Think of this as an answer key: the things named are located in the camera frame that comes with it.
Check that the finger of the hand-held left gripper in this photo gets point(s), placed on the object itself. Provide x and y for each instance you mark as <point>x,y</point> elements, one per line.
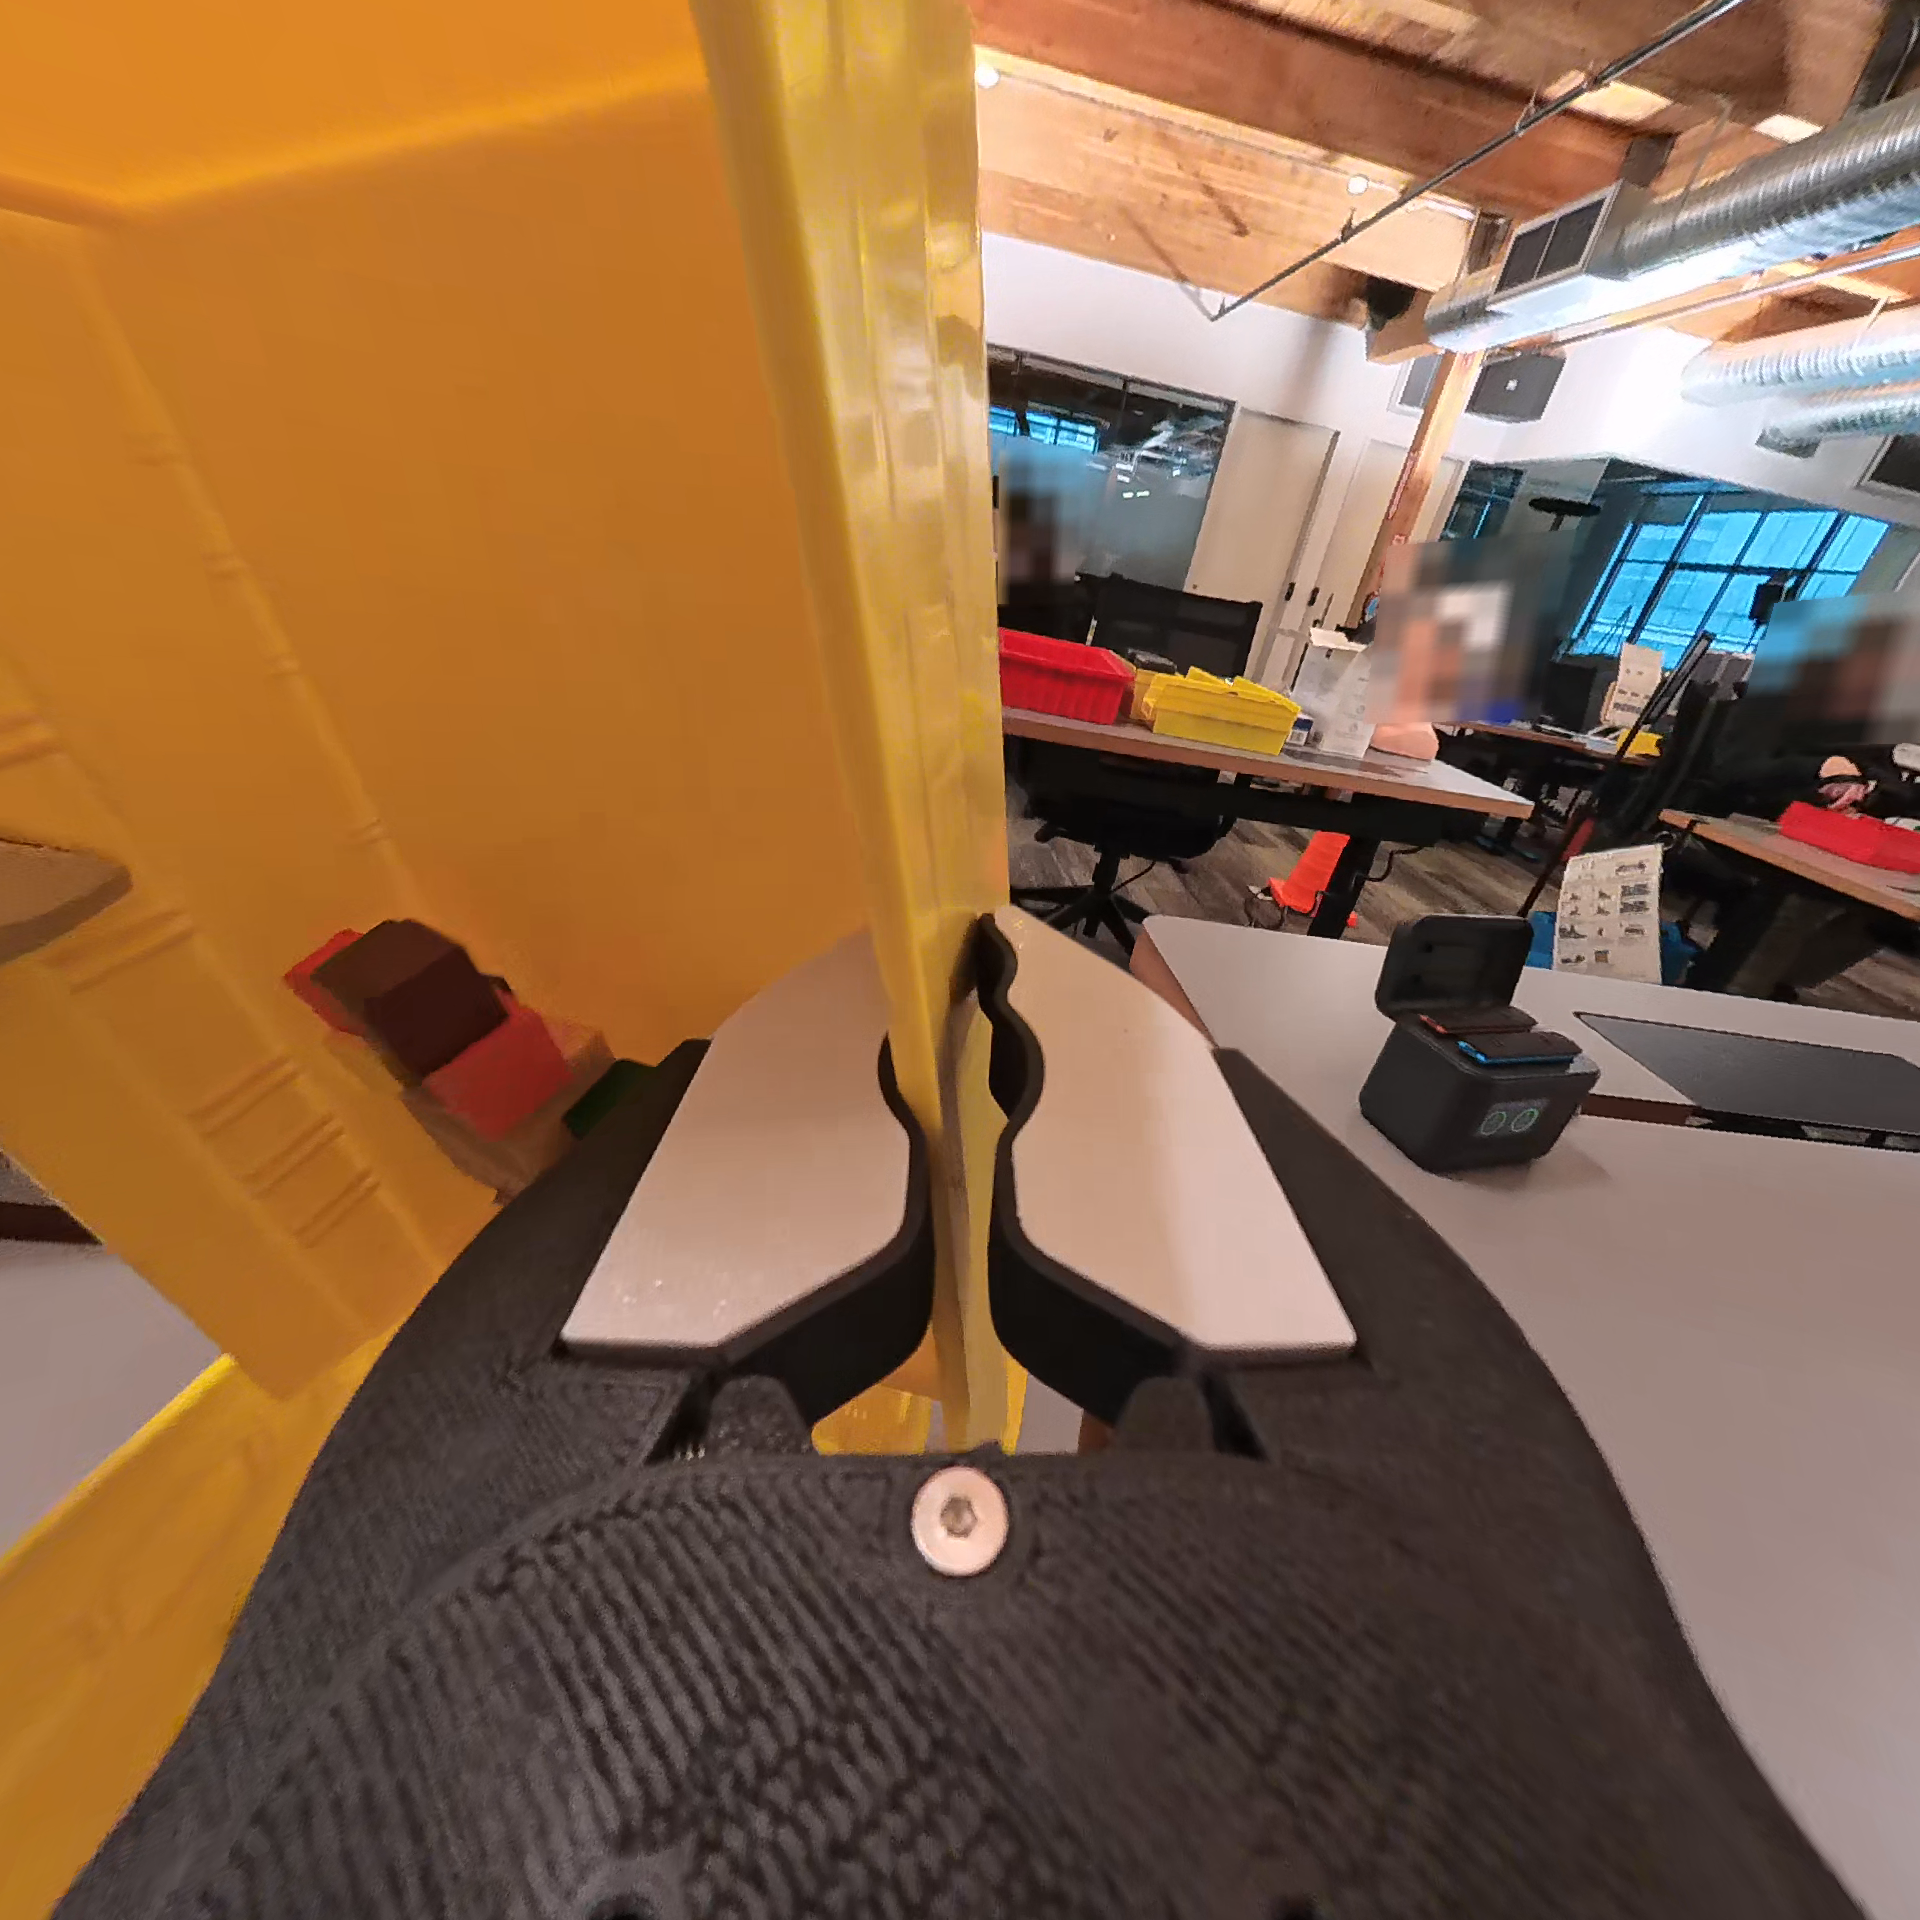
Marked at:
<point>43,896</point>

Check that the red plastic bin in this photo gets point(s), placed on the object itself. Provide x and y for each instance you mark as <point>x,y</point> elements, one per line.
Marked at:
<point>1059,683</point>

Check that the black flat tablet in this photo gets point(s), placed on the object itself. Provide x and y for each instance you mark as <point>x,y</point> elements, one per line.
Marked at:
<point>1770,1065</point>

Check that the pile of coloured wooden cubes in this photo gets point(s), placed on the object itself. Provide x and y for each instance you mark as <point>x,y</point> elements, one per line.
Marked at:
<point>435,1005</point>

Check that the printed leaflet sheet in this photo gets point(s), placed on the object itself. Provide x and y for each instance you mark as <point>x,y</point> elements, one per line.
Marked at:
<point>1612,915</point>

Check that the mannequin head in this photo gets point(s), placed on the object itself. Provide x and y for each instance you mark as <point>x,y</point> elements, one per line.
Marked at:
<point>1401,740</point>

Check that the yellow plastic bin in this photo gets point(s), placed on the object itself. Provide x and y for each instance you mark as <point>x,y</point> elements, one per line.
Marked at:
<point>1148,697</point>
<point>1230,720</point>

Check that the wood-edged side table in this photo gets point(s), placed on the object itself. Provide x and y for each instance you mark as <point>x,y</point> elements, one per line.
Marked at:
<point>1816,886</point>

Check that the large yellow plastic box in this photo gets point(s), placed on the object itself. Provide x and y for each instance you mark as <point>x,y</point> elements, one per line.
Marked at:
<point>524,524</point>

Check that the black camera charging case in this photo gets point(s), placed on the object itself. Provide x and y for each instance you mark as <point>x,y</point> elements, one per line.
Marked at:
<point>1469,1109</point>

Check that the white cardboard box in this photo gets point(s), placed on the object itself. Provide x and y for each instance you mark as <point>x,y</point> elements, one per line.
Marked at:
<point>1328,704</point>

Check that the black wall speaker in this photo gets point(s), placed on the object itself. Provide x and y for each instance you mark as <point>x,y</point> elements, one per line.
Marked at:
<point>1516,388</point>

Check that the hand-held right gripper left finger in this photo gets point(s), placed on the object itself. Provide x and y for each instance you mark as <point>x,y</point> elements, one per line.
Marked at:
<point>750,1201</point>

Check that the orange traffic cone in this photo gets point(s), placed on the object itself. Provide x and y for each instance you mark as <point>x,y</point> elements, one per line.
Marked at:
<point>1317,878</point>

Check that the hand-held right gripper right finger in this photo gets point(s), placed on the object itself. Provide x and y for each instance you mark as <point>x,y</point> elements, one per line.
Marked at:
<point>1155,1201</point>

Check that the long wood-edged table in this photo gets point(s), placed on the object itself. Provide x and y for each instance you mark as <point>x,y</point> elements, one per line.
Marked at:
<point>1348,774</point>

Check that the silver ventilation duct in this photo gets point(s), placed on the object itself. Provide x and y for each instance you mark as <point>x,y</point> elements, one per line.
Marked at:
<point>1724,211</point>

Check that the black office chair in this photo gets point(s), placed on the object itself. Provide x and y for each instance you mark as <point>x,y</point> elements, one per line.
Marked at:
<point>1125,809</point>

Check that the white poster board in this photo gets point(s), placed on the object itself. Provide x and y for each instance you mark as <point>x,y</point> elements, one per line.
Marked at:
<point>1636,683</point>

